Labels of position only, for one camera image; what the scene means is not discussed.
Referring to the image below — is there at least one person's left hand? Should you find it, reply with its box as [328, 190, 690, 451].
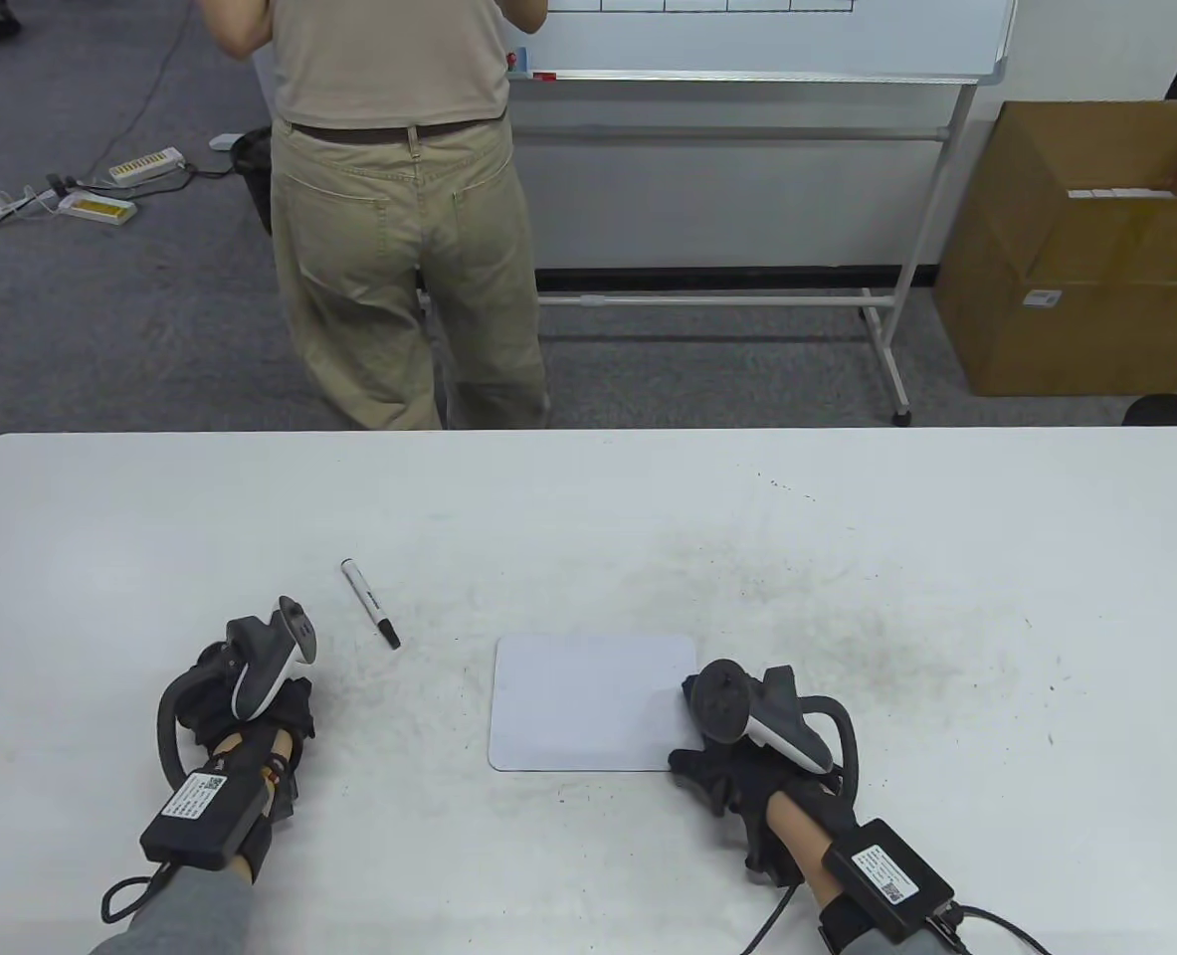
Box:
[185, 642, 316, 745]

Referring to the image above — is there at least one person's right hand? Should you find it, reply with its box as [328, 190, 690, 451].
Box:
[670, 674, 854, 823]

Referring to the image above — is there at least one person's left forearm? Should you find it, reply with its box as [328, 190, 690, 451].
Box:
[91, 726, 300, 955]

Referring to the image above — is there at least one person's right forearm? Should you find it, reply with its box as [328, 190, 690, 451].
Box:
[765, 794, 892, 955]

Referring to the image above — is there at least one grey white hand controller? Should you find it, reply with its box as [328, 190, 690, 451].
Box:
[157, 596, 319, 789]
[692, 659, 861, 799]

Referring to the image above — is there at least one small white writing board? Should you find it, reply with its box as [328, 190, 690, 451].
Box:
[488, 633, 699, 774]

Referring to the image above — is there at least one black white marker pen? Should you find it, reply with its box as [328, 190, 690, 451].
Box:
[340, 558, 403, 651]

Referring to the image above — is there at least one white yellow power strip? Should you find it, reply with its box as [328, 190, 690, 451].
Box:
[55, 193, 139, 226]
[107, 148, 187, 186]

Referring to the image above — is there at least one brown cardboard box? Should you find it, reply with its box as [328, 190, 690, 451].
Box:
[934, 98, 1177, 398]

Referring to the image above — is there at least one whiteboard on metal stand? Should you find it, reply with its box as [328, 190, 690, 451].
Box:
[501, 0, 1020, 428]

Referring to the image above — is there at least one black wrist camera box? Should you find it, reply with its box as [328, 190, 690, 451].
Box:
[139, 764, 267, 869]
[824, 818, 956, 942]

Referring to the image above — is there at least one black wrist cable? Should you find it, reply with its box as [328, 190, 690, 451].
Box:
[100, 863, 183, 923]
[742, 883, 1059, 955]

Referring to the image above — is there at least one grey floor cable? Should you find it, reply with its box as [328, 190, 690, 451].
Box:
[100, 0, 199, 180]

